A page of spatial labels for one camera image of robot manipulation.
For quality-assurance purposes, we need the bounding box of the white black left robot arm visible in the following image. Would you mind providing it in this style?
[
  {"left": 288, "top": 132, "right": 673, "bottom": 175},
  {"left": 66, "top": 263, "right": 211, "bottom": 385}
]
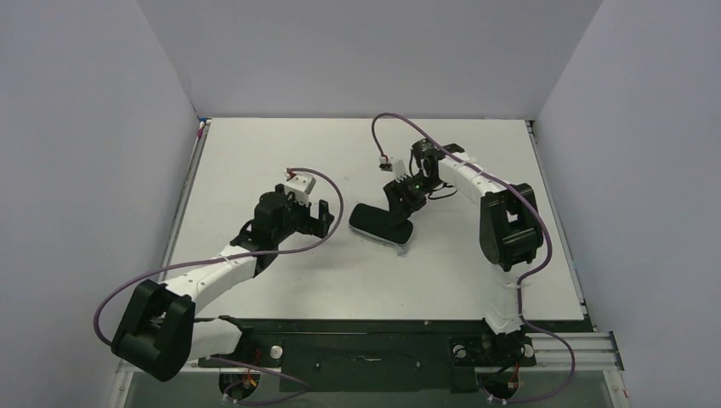
[{"left": 110, "top": 190, "right": 341, "bottom": 382}]

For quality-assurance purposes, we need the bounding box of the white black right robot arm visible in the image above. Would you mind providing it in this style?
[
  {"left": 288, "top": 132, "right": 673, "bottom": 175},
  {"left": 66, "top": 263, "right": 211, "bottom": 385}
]
[{"left": 379, "top": 139, "right": 550, "bottom": 357}]

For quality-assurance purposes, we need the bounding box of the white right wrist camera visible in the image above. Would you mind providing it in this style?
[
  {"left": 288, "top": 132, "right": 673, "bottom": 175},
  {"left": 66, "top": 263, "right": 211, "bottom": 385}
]
[{"left": 378, "top": 156, "right": 410, "bottom": 182}]

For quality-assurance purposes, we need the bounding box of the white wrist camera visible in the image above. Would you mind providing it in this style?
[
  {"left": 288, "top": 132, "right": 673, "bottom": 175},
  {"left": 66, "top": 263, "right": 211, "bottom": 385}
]
[
  {"left": 281, "top": 174, "right": 316, "bottom": 207},
  {"left": 378, "top": 156, "right": 410, "bottom": 182}
]

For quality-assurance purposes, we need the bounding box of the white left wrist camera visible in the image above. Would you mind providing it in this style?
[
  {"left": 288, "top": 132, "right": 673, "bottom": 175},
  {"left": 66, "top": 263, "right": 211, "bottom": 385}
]
[{"left": 281, "top": 174, "right": 316, "bottom": 207}]

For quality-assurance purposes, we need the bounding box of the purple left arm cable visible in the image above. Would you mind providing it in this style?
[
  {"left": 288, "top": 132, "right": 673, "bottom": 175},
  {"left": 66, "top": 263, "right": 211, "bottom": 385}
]
[{"left": 93, "top": 166, "right": 346, "bottom": 406}]

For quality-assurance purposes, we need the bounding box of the aluminium rail frame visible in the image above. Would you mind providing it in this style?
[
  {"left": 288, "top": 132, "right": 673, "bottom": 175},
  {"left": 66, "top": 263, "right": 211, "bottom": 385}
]
[{"left": 115, "top": 331, "right": 625, "bottom": 374}]

